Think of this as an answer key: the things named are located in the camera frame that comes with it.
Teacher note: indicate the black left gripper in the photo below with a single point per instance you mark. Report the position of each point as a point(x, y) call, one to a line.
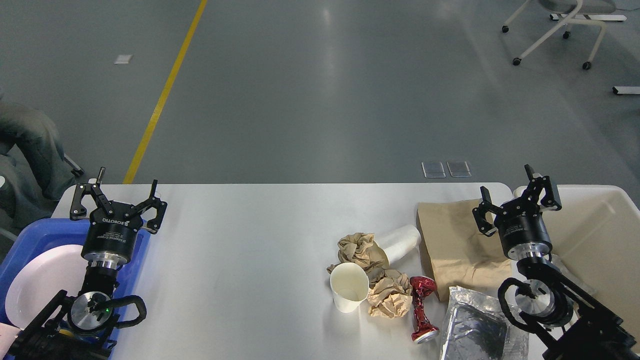
point(111, 235)

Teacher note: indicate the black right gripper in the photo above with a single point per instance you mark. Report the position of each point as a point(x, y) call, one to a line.
point(520, 224)

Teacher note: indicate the brown paper bag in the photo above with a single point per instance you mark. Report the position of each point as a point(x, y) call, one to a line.
point(457, 252)

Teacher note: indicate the pink plate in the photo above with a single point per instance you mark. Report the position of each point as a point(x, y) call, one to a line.
point(60, 268)

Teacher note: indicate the silver foil bag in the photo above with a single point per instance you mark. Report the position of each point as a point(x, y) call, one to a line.
point(475, 328)

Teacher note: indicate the pink mug dark inside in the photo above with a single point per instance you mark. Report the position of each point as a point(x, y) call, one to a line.
point(8, 334)

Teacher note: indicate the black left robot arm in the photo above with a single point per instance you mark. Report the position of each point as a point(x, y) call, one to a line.
point(80, 326)

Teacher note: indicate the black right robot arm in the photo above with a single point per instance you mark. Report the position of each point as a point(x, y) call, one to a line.
point(571, 323)

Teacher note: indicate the blue plastic tray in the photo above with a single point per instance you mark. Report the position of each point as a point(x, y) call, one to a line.
point(47, 234)

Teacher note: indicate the beige plastic bin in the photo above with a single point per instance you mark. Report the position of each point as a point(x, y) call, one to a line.
point(596, 236)

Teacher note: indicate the person leg in jeans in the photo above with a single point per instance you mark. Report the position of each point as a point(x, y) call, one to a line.
point(37, 138)

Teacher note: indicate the crushed red can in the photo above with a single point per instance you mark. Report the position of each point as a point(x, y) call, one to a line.
point(421, 288)

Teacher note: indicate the lying white paper cup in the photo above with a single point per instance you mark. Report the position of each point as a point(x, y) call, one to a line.
point(397, 243)

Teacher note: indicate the light crumpled brown paper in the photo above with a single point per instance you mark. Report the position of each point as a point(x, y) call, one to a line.
point(389, 295)

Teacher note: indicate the dark crumpled brown paper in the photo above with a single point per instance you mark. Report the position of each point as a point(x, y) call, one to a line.
point(362, 249)

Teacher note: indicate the white metal bar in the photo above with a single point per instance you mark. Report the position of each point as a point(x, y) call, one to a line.
point(625, 90)

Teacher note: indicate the upright white paper cup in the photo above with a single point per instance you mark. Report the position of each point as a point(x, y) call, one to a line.
point(350, 285)

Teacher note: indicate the white rolling chair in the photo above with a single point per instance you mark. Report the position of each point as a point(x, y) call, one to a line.
point(573, 12)

